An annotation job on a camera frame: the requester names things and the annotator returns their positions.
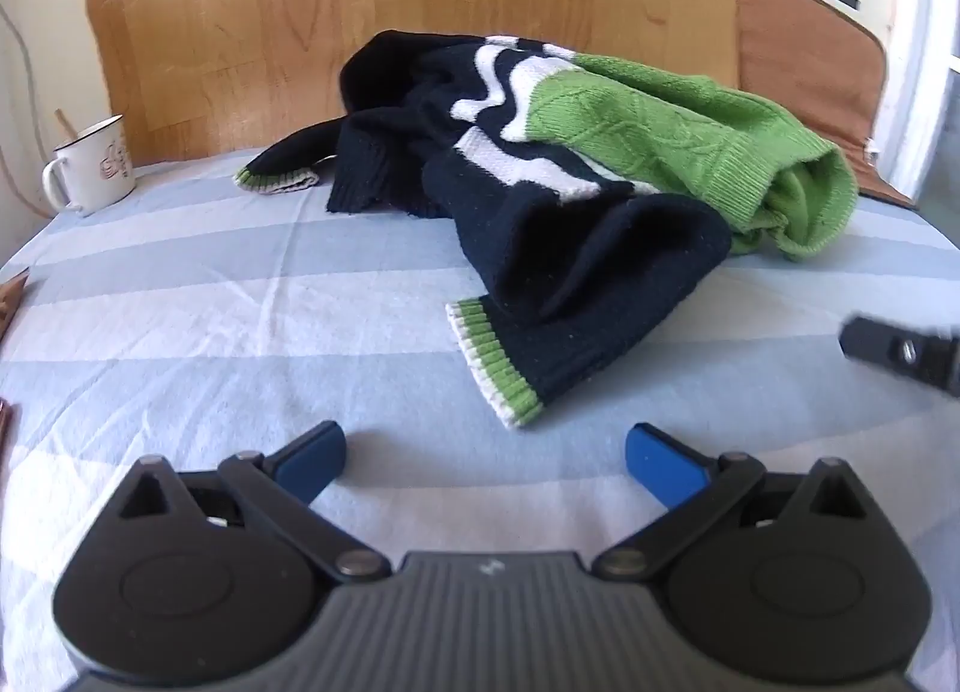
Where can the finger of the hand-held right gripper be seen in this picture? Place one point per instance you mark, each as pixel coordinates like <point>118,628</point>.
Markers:
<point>885,347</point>

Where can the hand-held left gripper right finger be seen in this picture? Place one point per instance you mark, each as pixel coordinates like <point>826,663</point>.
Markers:
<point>660,463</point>

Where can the white enamel mug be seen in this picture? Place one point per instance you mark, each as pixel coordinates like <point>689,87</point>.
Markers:
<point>94,167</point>

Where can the blue striped bed sheet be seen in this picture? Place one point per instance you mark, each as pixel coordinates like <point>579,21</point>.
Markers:
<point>225,324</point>

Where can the wood-grain board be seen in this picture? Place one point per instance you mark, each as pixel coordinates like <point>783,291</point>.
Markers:
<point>300,24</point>

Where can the brown snack packet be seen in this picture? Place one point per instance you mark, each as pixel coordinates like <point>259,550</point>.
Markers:
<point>9,298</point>

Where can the navy and green knit sweater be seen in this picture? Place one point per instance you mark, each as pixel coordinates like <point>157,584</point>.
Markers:
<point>562,249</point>

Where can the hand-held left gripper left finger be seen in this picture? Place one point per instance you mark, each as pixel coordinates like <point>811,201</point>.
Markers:
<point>315,456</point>

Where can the brown seat cushion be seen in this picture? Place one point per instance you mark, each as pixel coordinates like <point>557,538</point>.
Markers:
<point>810,47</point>

